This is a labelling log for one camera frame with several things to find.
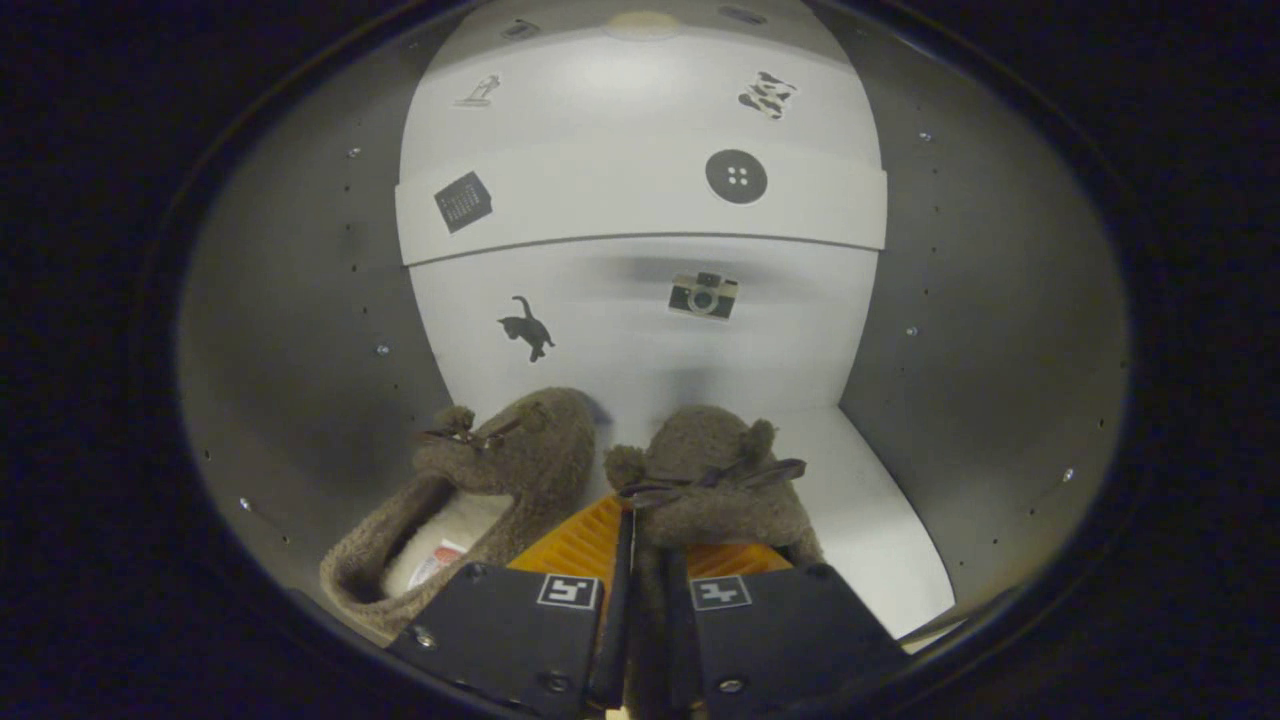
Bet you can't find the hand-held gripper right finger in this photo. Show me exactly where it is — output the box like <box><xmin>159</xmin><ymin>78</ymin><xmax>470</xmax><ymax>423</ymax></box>
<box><xmin>665</xmin><ymin>543</ymin><xmax>912</xmax><ymax>720</ymax></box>

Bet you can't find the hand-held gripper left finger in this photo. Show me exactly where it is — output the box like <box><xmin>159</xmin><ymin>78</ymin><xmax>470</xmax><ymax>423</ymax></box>
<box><xmin>385</xmin><ymin>495</ymin><xmax>637</xmax><ymax>720</ymax></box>

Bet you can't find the brown fluffy shoe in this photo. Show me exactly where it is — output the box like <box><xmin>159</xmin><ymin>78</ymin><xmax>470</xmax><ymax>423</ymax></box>
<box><xmin>604</xmin><ymin>404</ymin><xmax>827</xmax><ymax>717</ymax></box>
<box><xmin>319</xmin><ymin>387</ymin><xmax>602</xmax><ymax>647</ymax></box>

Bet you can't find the grey shoe cabinet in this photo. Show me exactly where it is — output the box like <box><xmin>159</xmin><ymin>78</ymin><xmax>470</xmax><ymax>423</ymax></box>
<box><xmin>175</xmin><ymin>0</ymin><xmax>1133</xmax><ymax>693</ymax></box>

